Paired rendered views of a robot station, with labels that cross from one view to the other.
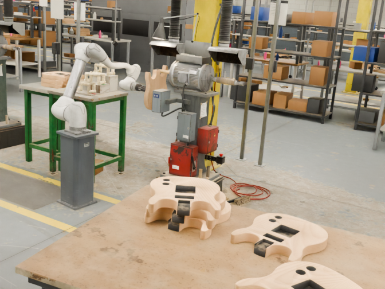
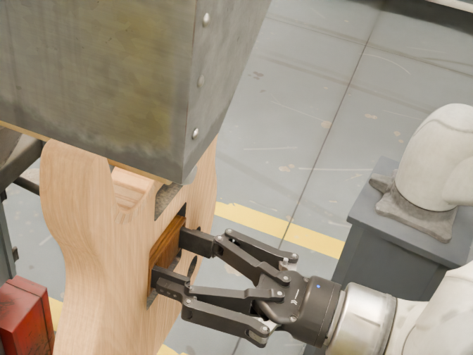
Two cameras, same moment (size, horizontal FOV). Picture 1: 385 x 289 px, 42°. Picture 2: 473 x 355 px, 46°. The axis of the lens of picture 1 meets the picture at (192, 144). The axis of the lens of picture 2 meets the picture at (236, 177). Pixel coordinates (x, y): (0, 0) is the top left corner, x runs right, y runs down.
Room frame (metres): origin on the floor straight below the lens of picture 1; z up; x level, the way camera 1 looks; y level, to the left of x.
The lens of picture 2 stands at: (5.27, 0.37, 1.58)
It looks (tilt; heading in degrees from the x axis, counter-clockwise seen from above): 41 degrees down; 165
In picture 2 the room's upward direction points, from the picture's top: 10 degrees clockwise
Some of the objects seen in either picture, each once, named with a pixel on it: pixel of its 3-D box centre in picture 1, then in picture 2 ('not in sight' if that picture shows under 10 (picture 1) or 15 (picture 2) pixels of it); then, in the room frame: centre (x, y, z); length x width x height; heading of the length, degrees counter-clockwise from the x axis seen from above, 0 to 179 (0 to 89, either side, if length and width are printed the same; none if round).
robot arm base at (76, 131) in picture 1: (79, 129); (414, 194); (4.39, 1.05, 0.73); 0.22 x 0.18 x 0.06; 53
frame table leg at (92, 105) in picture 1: (91, 144); not in sight; (4.86, 1.03, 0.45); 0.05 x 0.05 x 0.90; 61
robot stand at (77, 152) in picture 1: (77, 167); (376, 293); (4.40, 1.06, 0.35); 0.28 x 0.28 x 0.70; 53
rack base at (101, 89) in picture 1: (94, 87); not in sight; (5.23, 1.09, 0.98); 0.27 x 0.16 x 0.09; 65
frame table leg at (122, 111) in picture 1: (122, 135); not in sight; (5.30, 0.78, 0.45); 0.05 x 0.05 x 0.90; 61
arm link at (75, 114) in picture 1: (77, 113); (449, 153); (4.40, 1.07, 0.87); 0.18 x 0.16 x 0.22; 56
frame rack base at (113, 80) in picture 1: (103, 82); not in sight; (5.37, 1.02, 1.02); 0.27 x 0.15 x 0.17; 65
